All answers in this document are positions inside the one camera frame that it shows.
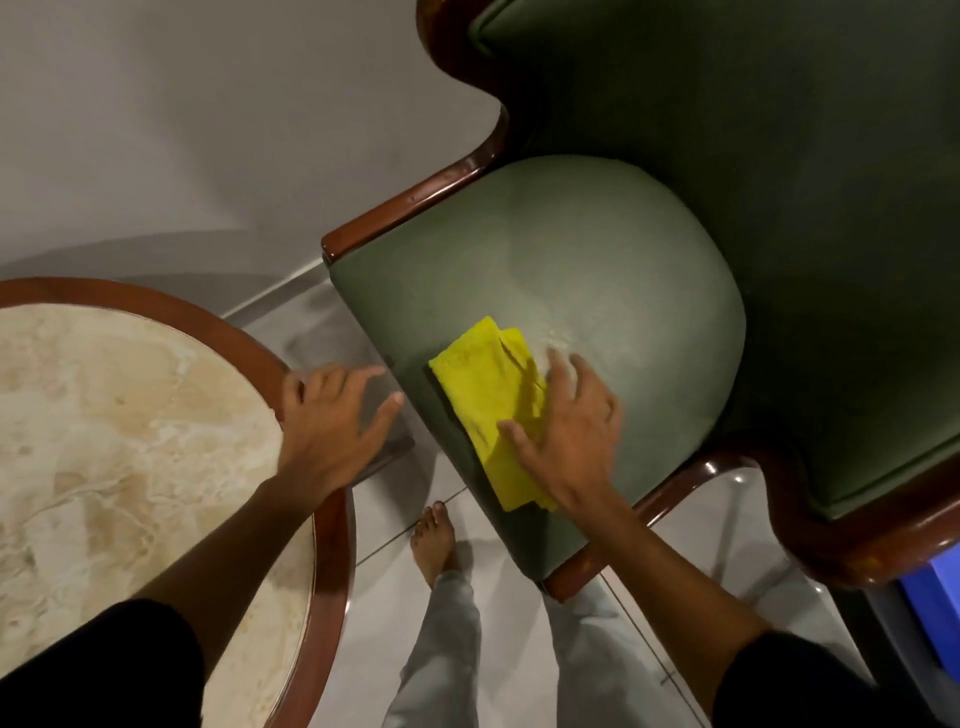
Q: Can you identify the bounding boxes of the light grey trousers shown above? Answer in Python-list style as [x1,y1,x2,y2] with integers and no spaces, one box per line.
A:
[381,568,710,728]

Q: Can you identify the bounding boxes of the person's left hand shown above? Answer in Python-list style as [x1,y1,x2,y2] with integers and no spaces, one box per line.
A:
[276,363,407,513]

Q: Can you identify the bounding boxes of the person's left forearm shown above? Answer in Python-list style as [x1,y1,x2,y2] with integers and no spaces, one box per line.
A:
[133,477,331,678]

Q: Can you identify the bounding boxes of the yellow cleaning cloth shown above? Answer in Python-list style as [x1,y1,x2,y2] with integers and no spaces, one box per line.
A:
[428,315,560,514]

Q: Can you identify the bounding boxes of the person's right hand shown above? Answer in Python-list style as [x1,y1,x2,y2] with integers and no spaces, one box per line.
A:
[496,346,626,519]

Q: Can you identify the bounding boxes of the black shirt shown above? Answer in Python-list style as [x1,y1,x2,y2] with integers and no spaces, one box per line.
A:
[0,597,948,728]

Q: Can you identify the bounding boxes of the green upholstered wooden armchair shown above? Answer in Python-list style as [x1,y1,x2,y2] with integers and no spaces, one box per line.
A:
[321,0,960,606]

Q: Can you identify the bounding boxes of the blue plastic object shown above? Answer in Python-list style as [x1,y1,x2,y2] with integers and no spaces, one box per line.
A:
[898,543,960,685]

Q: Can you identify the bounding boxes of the round marble wooden-rimmed table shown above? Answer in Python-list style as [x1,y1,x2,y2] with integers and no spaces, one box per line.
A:
[0,276,358,728]

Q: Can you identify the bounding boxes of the person's right forearm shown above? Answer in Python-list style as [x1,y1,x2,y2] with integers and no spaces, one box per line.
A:
[558,487,775,717]

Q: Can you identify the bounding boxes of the person's bare foot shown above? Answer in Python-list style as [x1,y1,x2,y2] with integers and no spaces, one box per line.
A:
[409,501,459,591]

